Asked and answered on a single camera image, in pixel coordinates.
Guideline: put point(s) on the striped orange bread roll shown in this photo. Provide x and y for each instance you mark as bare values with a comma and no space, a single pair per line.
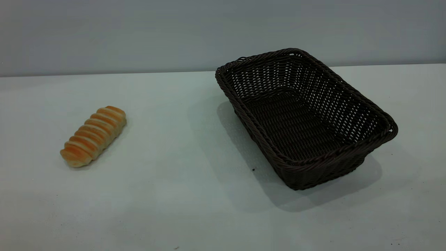
93,136

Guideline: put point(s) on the dark brown wicker basket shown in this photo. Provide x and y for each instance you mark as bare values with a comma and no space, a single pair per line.
299,122

